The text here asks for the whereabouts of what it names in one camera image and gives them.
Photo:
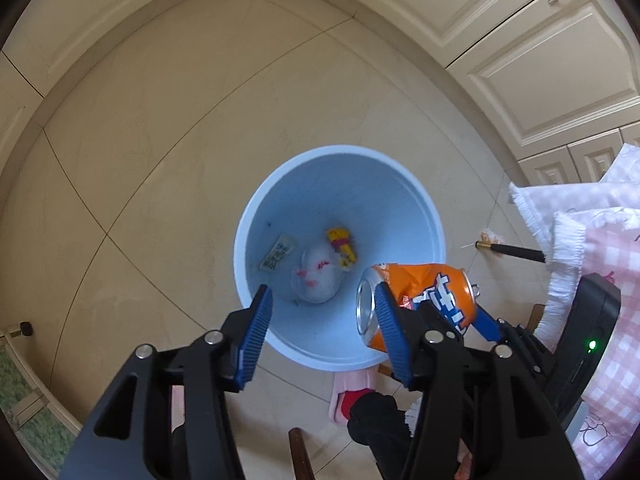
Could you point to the cream base kitchen cabinet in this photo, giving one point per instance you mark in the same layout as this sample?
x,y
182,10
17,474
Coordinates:
x,y
550,75

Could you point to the yellow snack wrapper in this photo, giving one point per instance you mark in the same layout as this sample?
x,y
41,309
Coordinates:
x,y
341,247

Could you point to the pink checked fringed tablecloth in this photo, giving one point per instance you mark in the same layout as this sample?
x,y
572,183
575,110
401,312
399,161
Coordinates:
x,y
615,270

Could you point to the wooden table leg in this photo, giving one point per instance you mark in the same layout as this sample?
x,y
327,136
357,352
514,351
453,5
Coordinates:
x,y
301,455

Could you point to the black and white label card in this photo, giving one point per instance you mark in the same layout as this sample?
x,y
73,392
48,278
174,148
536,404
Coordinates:
x,y
277,254

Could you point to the pink slipper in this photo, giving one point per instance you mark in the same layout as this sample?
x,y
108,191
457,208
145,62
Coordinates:
x,y
350,382

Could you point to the red sock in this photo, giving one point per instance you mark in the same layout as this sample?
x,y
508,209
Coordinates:
x,y
350,402

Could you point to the black door stopper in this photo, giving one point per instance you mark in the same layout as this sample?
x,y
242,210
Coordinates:
x,y
26,329

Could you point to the light blue trash bin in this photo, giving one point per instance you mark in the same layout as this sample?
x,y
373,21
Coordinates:
x,y
340,185

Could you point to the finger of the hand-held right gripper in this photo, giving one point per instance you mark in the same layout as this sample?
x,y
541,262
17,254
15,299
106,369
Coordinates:
x,y
485,325

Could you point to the black pen with gold tip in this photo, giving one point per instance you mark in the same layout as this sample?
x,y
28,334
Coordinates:
x,y
515,251

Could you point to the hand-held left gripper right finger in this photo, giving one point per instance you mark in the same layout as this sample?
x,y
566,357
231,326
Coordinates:
x,y
395,340

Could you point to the green patterned floor mat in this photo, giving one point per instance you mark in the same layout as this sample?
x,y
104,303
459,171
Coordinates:
x,y
30,425

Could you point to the orange drink can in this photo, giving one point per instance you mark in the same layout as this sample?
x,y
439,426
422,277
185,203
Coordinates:
x,y
430,280

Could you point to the person's black trouser leg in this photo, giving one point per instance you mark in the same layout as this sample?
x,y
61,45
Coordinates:
x,y
375,420

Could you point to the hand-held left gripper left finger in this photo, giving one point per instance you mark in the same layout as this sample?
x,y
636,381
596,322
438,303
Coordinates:
x,y
255,340

